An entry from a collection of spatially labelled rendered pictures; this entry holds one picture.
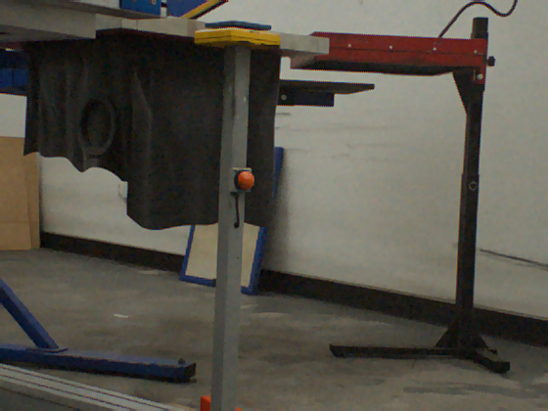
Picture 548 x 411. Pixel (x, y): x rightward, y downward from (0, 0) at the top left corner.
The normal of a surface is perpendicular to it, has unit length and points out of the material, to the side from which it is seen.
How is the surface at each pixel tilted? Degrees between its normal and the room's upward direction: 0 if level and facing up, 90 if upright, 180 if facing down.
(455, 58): 90
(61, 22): 90
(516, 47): 90
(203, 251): 78
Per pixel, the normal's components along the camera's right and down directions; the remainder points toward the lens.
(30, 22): 0.75, 0.07
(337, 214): -0.77, 0.00
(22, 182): 0.63, -0.14
